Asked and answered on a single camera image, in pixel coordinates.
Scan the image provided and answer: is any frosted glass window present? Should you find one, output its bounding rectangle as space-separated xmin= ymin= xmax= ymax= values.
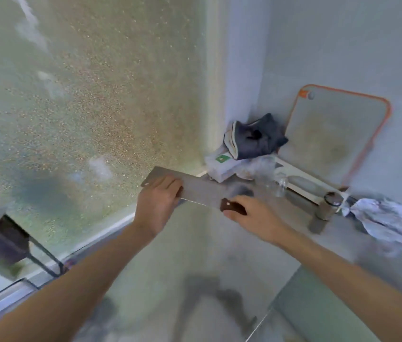
xmin=0 ymin=0 xmax=223 ymax=267

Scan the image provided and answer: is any crumpled white cloth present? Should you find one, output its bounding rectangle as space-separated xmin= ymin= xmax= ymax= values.
xmin=342 ymin=197 xmax=402 ymax=265

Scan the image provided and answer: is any person's right hand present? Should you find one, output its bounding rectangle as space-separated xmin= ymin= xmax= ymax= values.
xmin=222 ymin=195 xmax=289 ymax=247

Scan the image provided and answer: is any person's right forearm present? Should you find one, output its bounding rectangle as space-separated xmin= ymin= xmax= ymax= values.
xmin=277 ymin=231 xmax=402 ymax=342

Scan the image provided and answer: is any steel sink basin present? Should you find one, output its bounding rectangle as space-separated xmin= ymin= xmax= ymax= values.
xmin=245 ymin=265 xmax=373 ymax=342

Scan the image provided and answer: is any steel sink faucet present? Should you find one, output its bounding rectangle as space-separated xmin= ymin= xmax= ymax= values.
xmin=275 ymin=164 xmax=348 ymax=235

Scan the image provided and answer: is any black metal rack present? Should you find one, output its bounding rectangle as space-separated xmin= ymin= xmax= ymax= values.
xmin=0 ymin=183 xmax=67 ymax=280

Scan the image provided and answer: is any white box with green label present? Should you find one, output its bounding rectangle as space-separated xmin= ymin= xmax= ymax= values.
xmin=204 ymin=145 xmax=246 ymax=184

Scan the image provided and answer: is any steel cleaver with brown handle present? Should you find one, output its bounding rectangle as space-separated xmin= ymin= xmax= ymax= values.
xmin=140 ymin=166 xmax=255 ymax=216

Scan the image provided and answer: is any clear plastic bag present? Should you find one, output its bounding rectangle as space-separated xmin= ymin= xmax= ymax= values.
xmin=238 ymin=155 xmax=291 ymax=198

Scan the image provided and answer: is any person's left forearm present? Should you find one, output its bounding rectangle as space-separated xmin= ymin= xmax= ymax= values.
xmin=0 ymin=221 xmax=155 ymax=342

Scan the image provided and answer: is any dark grey cloth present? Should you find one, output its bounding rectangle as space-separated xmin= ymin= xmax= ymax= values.
xmin=223 ymin=113 xmax=289 ymax=161

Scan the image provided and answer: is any person's left hand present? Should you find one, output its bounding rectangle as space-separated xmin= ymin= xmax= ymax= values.
xmin=133 ymin=175 xmax=184 ymax=240

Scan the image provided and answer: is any orange-rimmed cutting board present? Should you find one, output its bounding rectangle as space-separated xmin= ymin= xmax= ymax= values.
xmin=277 ymin=84 xmax=392 ymax=191

